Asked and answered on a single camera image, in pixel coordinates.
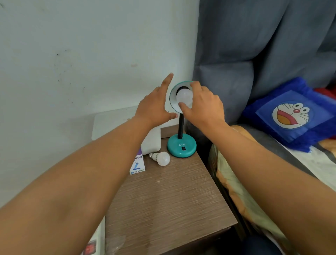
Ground person's left hand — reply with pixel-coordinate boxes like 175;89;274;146
134;73;179;129

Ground person's right hand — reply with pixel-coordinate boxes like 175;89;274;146
179;81;227;132

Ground white light bulb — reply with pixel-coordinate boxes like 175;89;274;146
149;151;171;167
176;89;194;109

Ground person's right forearm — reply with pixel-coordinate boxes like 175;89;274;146
207;121;336;255

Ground person's left forearm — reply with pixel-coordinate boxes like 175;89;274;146
0;116;158;255

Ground teal desk lamp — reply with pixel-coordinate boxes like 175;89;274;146
167;81;197;158

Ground white and purple bulb box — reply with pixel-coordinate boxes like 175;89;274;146
129;147;146;176

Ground brown wooden bedside table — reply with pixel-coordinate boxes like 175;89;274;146
105;125;238;255

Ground grey curtain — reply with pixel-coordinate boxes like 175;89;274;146
192;0;336;147

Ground grey blanket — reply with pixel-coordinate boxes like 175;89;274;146
236;123;317;176

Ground patterned bed sheet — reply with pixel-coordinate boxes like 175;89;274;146
209;125;336;255

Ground blue cartoon cushion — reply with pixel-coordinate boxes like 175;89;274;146
241;77;336;153

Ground clear plastic wrapper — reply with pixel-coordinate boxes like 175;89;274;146
105;235;127;255

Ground red fabric item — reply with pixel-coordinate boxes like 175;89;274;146
313;87;336;99

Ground white box with red label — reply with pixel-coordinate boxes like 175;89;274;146
81;215;106;255

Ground person's blue trousers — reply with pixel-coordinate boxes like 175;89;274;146
240;235;282;255

